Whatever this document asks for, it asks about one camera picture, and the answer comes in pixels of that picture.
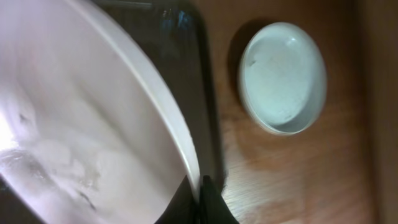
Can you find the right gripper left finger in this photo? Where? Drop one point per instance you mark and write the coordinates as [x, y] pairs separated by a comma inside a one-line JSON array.
[[182, 208]]

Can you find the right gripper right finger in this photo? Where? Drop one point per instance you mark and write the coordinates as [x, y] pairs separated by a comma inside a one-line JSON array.
[[213, 209]]

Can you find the pink plate with stain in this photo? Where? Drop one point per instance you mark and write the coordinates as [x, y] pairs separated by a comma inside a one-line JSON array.
[[90, 132]]

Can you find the white plate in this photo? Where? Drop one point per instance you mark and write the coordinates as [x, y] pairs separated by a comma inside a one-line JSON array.
[[261, 95], [299, 61]]

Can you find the dark brown serving tray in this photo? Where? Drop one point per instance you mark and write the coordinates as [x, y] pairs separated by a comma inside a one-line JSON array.
[[170, 34]]

